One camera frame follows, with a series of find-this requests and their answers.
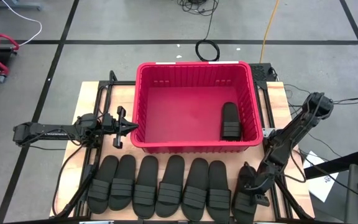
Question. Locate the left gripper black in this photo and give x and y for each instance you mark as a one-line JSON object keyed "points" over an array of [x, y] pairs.
{"points": [[121, 126]]}

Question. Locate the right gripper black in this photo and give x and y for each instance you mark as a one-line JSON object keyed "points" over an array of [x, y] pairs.
{"points": [[259, 179]]}

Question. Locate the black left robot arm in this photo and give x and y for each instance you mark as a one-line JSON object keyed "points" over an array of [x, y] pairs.
{"points": [[42, 130]]}

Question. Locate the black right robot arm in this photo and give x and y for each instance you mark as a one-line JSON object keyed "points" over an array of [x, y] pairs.
{"points": [[291, 140]]}

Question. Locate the red plastic bin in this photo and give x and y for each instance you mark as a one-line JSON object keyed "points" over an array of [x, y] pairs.
{"points": [[191, 115]]}

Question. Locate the white paper sheet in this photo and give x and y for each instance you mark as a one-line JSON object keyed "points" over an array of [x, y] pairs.
{"points": [[322, 186]]}

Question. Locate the black beam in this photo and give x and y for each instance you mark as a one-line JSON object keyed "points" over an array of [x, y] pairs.
{"points": [[334, 165]]}

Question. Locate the black power box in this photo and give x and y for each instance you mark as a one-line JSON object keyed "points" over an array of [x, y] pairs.
{"points": [[261, 73]]}

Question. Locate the grey desk foot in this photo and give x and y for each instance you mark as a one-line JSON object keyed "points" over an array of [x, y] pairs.
{"points": [[17, 4]]}

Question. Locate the black aluminium rig frame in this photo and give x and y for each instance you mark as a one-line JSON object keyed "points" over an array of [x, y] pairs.
{"points": [[261, 85], [104, 83]]}

